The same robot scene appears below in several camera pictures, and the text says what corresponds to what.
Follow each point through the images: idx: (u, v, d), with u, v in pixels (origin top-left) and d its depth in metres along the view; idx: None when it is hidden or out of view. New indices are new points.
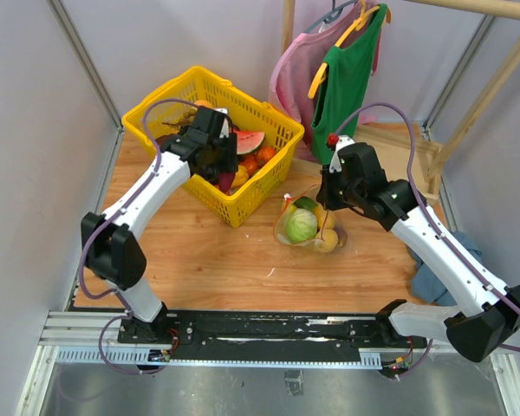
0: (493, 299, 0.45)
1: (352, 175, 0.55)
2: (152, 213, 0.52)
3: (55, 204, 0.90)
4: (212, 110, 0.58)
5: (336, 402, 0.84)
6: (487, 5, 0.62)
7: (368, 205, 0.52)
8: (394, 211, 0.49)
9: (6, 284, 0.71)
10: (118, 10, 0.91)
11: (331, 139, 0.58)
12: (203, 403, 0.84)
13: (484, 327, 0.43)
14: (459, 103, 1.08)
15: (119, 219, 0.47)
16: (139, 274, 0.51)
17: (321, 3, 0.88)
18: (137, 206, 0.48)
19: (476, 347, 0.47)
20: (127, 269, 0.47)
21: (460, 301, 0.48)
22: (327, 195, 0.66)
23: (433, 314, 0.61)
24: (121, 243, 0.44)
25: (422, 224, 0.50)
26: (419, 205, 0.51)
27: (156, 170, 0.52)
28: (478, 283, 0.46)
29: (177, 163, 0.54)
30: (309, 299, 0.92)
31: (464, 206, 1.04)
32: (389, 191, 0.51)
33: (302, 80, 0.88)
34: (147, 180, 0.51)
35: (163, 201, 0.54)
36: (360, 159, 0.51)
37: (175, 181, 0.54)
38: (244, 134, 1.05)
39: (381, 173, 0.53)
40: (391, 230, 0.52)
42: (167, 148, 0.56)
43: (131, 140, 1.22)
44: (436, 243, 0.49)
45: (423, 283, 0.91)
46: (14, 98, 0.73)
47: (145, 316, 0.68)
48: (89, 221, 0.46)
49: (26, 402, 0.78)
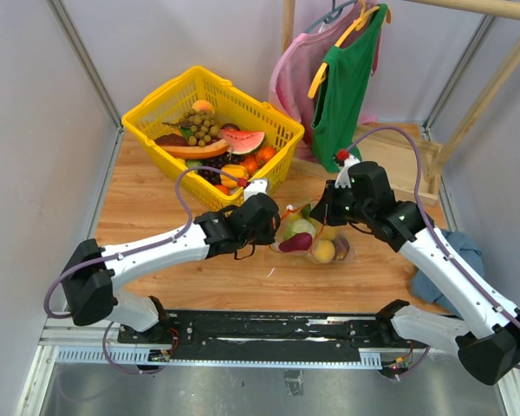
0: (503, 321, 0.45)
1: (360, 194, 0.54)
2: (147, 269, 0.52)
3: (55, 203, 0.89)
4: (260, 205, 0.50)
5: (336, 402, 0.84)
6: (487, 5, 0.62)
7: (375, 226, 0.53)
8: (402, 231, 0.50)
9: (6, 283, 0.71)
10: (115, 10, 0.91)
11: (341, 153, 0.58)
12: (203, 403, 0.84)
13: (496, 349, 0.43)
14: (459, 103, 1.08)
15: (109, 262, 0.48)
16: (95, 320, 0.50)
17: (321, 3, 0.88)
18: (133, 259, 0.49)
19: (488, 369, 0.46)
20: (87, 310, 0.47)
21: (470, 321, 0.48)
22: (329, 210, 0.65)
23: (441, 328, 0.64)
24: (94, 287, 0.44)
25: (431, 245, 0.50)
26: (426, 227, 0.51)
27: (175, 237, 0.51)
28: (488, 304, 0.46)
29: (199, 241, 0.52)
30: (308, 299, 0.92)
31: (464, 207, 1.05)
32: (397, 213, 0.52)
33: (302, 80, 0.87)
34: (161, 241, 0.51)
35: (168, 263, 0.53)
36: (371, 180, 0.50)
37: (191, 254, 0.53)
38: (244, 135, 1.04)
39: (390, 194, 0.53)
40: (399, 251, 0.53)
42: (201, 222, 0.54)
43: (131, 140, 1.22)
44: (445, 265, 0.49)
45: (423, 284, 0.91)
46: (14, 99, 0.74)
47: (135, 328, 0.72)
48: (87, 248, 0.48)
49: (26, 401, 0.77)
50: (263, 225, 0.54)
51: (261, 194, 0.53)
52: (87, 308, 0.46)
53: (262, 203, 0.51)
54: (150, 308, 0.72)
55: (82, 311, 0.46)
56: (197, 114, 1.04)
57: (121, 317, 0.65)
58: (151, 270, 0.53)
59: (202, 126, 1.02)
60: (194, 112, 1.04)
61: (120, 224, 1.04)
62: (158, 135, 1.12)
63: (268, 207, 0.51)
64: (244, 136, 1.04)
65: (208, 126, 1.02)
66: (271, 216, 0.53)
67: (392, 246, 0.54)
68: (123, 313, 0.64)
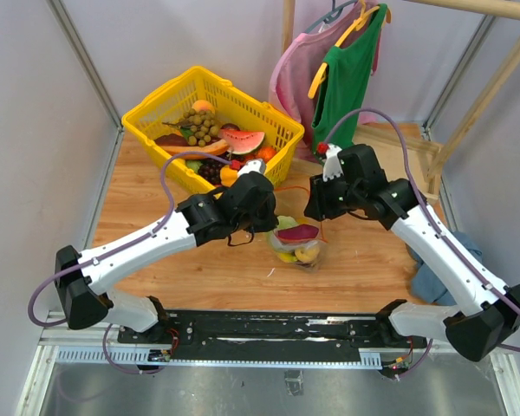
0: (492, 298, 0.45)
1: (351, 175, 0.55)
2: (132, 268, 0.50)
3: (55, 203, 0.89)
4: (253, 185, 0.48)
5: (336, 402, 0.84)
6: (488, 5, 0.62)
7: (368, 205, 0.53)
8: (394, 209, 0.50)
9: (6, 283, 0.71)
10: (115, 11, 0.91)
11: (321, 147, 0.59)
12: (203, 403, 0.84)
13: (483, 325, 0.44)
14: (459, 103, 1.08)
15: (86, 269, 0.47)
16: (95, 322, 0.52)
17: (321, 3, 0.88)
18: (110, 263, 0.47)
19: (475, 346, 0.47)
20: (78, 316, 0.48)
21: (459, 300, 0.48)
22: (326, 204, 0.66)
23: (432, 314, 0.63)
24: (73, 295, 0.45)
25: (422, 223, 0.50)
26: (419, 204, 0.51)
27: (153, 231, 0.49)
28: (477, 282, 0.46)
29: (180, 231, 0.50)
30: (309, 300, 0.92)
31: (464, 207, 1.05)
32: (389, 191, 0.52)
33: (303, 80, 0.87)
34: (139, 239, 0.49)
35: (153, 259, 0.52)
36: (360, 159, 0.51)
37: (174, 246, 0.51)
38: (244, 135, 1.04)
39: (380, 173, 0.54)
40: (391, 229, 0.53)
42: (185, 209, 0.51)
43: (131, 139, 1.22)
44: (435, 243, 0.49)
45: (423, 283, 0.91)
46: (14, 99, 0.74)
47: (134, 328, 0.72)
48: (61, 256, 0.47)
49: (26, 401, 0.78)
50: (255, 207, 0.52)
51: (254, 172, 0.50)
52: (78, 315, 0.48)
53: (255, 181, 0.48)
54: (147, 307, 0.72)
55: (74, 318, 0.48)
56: (197, 114, 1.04)
57: (120, 319, 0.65)
58: (135, 268, 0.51)
59: (202, 127, 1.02)
60: (194, 112, 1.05)
61: (120, 224, 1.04)
62: (158, 134, 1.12)
63: (261, 185, 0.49)
64: (244, 136, 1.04)
65: (208, 127, 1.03)
66: (265, 196, 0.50)
67: (384, 224, 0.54)
68: (120, 315, 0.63)
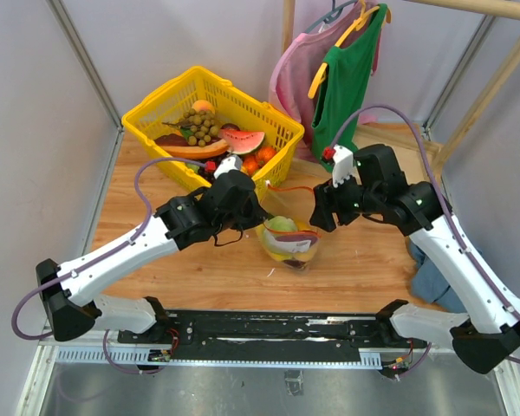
0: (511, 321, 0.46)
1: (370, 178, 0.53)
2: (115, 276, 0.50)
3: (55, 203, 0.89)
4: (231, 185, 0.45)
5: (336, 402, 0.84)
6: (488, 5, 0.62)
7: (387, 211, 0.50)
8: (418, 217, 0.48)
9: (6, 283, 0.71)
10: (115, 10, 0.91)
11: (328, 152, 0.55)
12: (203, 403, 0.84)
13: (500, 347, 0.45)
14: (459, 102, 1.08)
15: (66, 281, 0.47)
16: (84, 332, 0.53)
17: (321, 3, 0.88)
18: (90, 273, 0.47)
19: (483, 360, 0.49)
20: (63, 328, 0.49)
21: (474, 315, 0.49)
22: (339, 209, 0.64)
23: (438, 320, 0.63)
24: (55, 308, 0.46)
25: (446, 236, 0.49)
26: (444, 215, 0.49)
27: (132, 239, 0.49)
28: (498, 303, 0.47)
29: (159, 237, 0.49)
30: (309, 299, 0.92)
31: (464, 207, 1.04)
32: (413, 196, 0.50)
33: (302, 80, 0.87)
34: (118, 249, 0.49)
35: (137, 266, 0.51)
36: (379, 159, 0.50)
37: (155, 252, 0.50)
38: (244, 135, 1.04)
39: (400, 176, 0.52)
40: (410, 237, 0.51)
42: (165, 213, 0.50)
43: (131, 140, 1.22)
44: (459, 258, 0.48)
45: (423, 283, 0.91)
46: (14, 98, 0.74)
47: (134, 330, 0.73)
48: (41, 271, 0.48)
49: (26, 401, 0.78)
50: (237, 207, 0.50)
51: (234, 171, 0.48)
52: (62, 327, 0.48)
53: (233, 182, 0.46)
54: (145, 310, 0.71)
55: (59, 330, 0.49)
56: (197, 114, 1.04)
57: (115, 322, 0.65)
58: (119, 276, 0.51)
59: (202, 127, 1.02)
60: (194, 112, 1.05)
61: (120, 224, 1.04)
62: (158, 135, 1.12)
63: (240, 185, 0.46)
64: (244, 136, 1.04)
65: (208, 126, 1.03)
66: (247, 196, 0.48)
67: (403, 231, 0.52)
68: (114, 319, 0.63)
